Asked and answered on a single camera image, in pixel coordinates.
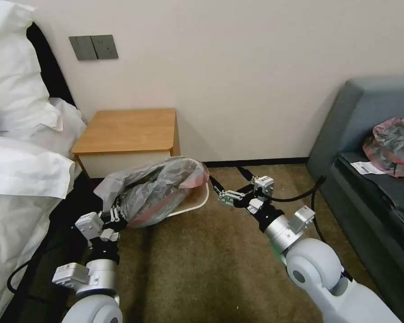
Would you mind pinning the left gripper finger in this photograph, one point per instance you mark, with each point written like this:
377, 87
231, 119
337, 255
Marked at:
117, 210
107, 214

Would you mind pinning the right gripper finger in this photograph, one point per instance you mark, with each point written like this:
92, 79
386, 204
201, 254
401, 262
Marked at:
229, 195
247, 174

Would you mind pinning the grey translucent garbage bag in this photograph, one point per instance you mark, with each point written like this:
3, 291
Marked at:
155, 188

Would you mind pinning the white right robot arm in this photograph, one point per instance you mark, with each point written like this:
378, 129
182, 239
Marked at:
309, 265

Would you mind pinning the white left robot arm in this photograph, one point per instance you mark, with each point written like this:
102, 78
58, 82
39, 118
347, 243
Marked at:
94, 309

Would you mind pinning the white trash can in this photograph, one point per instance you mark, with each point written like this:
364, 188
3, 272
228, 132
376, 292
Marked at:
192, 205

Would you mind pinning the crumpled grey red plastic bag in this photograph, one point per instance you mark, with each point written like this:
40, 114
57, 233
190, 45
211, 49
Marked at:
392, 144

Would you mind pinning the dark baseboard strip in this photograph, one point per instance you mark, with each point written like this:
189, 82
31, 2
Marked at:
272, 164

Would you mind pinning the black bed base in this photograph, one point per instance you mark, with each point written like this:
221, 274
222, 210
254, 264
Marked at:
54, 235

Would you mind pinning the wooden nightstand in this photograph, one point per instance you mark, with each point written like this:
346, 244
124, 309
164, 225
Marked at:
124, 134

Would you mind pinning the white duvet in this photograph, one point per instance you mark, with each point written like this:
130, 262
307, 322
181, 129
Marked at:
17, 188

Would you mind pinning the grey sofa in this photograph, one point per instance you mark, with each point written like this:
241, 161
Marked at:
363, 208

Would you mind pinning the white paper label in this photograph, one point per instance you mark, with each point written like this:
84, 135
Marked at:
367, 167

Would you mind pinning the black headboard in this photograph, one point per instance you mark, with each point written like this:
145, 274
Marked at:
50, 64

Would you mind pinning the white pillow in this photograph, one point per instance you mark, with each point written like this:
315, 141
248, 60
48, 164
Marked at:
13, 74

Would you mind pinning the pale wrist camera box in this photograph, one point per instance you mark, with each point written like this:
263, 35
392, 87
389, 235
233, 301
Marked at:
264, 185
88, 227

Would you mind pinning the grey wall socket panel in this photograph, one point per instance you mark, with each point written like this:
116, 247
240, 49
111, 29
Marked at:
104, 46

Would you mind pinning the grey wall switch panel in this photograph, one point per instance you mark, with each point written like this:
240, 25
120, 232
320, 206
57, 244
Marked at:
80, 47

